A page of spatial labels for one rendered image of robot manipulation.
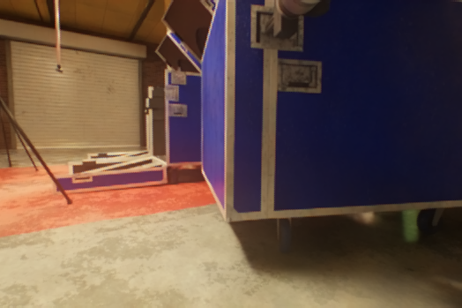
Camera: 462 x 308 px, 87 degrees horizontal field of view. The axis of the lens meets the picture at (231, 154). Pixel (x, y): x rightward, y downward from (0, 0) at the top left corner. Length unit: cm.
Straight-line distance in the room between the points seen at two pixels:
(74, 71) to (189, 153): 626
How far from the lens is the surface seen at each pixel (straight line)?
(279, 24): 72
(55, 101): 800
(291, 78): 87
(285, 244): 95
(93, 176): 209
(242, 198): 81
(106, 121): 797
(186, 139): 216
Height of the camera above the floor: 45
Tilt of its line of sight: 5 degrees down
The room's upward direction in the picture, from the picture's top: 1 degrees clockwise
